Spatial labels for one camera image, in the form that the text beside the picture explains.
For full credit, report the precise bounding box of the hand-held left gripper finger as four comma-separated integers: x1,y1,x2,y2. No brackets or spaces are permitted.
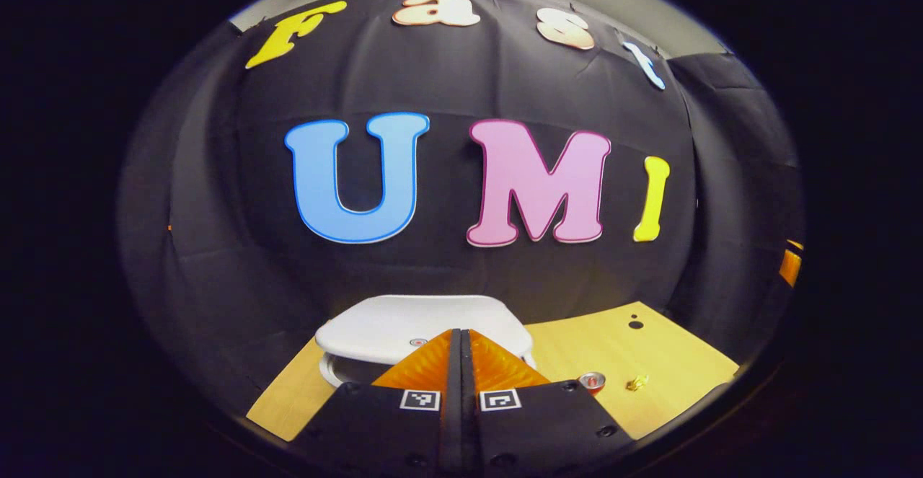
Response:
461,329,639,473
288,329,462,473

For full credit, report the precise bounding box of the white desktop garbage bin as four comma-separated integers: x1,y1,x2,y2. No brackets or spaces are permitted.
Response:
314,294,538,390

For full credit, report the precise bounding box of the black backdrop cloth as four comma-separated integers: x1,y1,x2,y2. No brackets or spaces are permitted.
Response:
119,0,805,421

